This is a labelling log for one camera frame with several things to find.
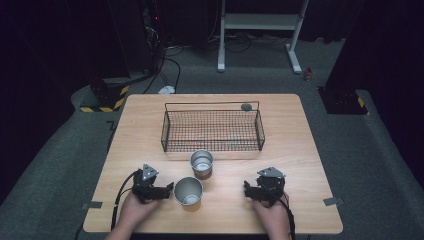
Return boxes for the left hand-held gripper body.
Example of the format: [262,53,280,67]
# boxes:
[131,163,168,205]

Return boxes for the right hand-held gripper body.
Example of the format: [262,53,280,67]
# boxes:
[250,166,287,206]

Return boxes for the person's left hand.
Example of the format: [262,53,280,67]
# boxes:
[117,191,162,232]

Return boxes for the person's right hand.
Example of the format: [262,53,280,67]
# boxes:
[253,193,292,234]

